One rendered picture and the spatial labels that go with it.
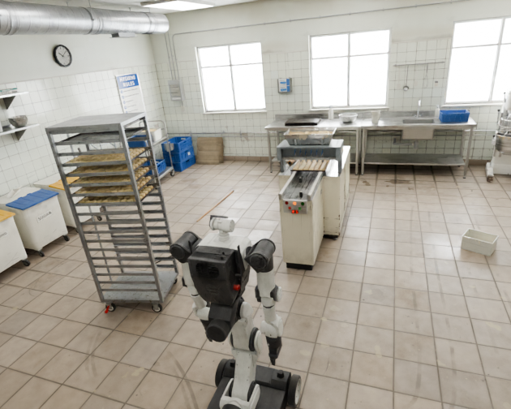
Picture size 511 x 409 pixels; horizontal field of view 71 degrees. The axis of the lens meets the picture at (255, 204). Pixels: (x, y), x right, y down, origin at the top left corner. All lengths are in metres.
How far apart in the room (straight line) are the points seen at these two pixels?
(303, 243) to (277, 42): 4.47
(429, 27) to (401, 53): 0.53
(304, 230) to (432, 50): 4.29
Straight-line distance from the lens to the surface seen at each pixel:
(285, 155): 4.29
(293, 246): 3.85
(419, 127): 6.43
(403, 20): 7.02
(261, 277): 1.83
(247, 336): 2.28
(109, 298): 3.89
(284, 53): 7.27
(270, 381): 2.71
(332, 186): 4.22
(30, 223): 5.28
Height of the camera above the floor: 2.26
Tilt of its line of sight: 24 degrees down
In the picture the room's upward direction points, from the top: 5 degrees counter-clockwise
